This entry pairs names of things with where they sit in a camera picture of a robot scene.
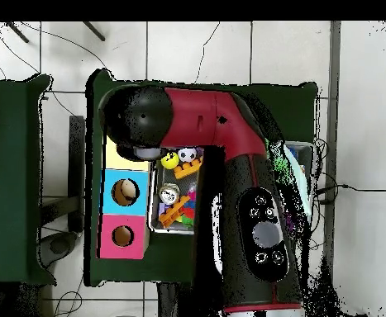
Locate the silver mesh bin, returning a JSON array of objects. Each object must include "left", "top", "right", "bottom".
[{"left": 147, "top": 141, "right": 316, "bottom": 235}]

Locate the wooden box with three holes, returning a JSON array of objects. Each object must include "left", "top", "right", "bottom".
[{"left": 96, "top": 136, "right": 152, "bottom": 260}]

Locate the orange toy building block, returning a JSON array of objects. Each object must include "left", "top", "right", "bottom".
[{"left": 173, "top": 158, "right": 203, "bottom": 180}]

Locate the small soccer ball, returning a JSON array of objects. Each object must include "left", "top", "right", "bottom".
[{"left": 177, "top": 147, "right": 198, "bottom": 163}]

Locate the yellow foam ball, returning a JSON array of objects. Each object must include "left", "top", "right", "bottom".
[{"left": 160, "top": 151, "right": 180, "bottom": 170}]

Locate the crushed printed can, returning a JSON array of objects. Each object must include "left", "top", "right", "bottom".
[{"left": 158, "top": 182, "right": 181, "bottom": 206}]

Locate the multicolour spiky rubber toy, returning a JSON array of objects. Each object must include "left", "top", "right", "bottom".
[{"left": 180, "top": 184, "right": 197, "bottom": 227}]

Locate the long orange toy piece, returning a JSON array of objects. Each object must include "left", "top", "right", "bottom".
[{"left": 158, "top": 195, "right": 192, "bottom": 229}]

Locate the dark green tablecloth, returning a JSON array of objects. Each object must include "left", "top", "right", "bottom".
[
  {"left": 0, "top": 73, "right": 56, "bottom": 285},
  {"left": 84, "top": 69, "right": 319, "bottom": 286}
]

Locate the black stand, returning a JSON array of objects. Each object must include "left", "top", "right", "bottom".
[{"left": 40, "top": 115, "right": 86, "bottom": 234}]

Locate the grey round base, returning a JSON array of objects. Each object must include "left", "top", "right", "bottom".
[{"left": 40, "top": 231, "right": 79, "bottom": 267}]

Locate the black tripod leg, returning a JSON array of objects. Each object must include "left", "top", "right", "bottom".
[
  {"left": 6, "top": 21, "right": 31, "bottom": 44},
  {"left": 82, "top": 21, "right": 107, "bottom": 42}
]

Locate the black cable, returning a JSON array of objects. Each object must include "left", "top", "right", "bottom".
[{"left": 316, "top": 183, "right": 386, "bottom": 203}]

